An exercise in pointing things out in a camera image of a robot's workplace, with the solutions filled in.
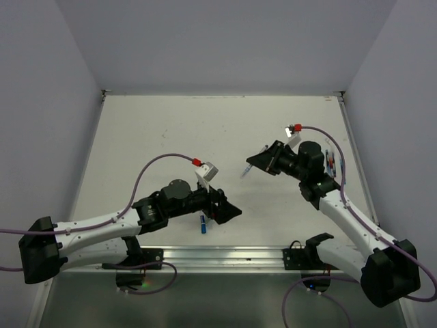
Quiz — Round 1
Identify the blue white pen far right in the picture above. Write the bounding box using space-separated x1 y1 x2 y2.
339 155 346 177

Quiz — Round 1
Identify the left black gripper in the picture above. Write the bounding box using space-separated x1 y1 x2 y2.
167 177 241 223

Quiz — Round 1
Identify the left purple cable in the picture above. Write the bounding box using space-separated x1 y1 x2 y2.
0 152 202 295

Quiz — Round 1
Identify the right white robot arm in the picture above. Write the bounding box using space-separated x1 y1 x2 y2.
246 141 421 308

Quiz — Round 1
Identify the aluminium front rail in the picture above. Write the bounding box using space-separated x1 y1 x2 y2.
42 243 404 274

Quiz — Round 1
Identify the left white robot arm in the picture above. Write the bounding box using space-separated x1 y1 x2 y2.
18 180 242 284

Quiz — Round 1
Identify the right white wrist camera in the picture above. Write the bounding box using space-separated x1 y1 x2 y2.
285 124 302 148

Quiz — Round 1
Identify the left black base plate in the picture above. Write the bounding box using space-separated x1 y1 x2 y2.
102 247 164 271

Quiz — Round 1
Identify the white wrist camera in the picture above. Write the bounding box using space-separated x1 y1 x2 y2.
285 124 302 148
195 162 219 191

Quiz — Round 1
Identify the blue pen at right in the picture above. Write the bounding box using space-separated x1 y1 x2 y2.
325 149 331 175

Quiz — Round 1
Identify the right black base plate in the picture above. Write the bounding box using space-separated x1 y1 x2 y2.
282 248 326 271

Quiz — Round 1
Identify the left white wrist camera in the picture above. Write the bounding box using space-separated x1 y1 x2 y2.
195 162 219 191

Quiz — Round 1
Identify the clear slim pen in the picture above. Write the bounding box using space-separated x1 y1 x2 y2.
240 145 268 179

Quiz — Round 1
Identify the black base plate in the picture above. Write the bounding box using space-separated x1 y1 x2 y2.
102 247 164 271
282 248 326 271

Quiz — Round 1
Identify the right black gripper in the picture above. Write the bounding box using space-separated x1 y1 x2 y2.
246 139 307 181

